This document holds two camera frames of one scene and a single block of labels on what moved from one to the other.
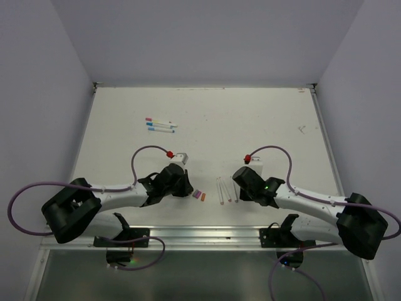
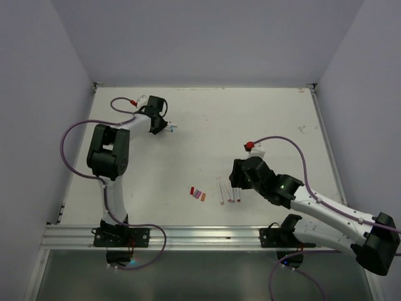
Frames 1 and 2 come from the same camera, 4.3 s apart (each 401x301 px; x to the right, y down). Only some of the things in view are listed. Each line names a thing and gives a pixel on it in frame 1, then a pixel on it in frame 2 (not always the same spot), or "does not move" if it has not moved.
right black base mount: (287, 244) does not move
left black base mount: (120, 253) does not move
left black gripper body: (170, 189) → (162, 124)
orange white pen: (220, 190) does not move
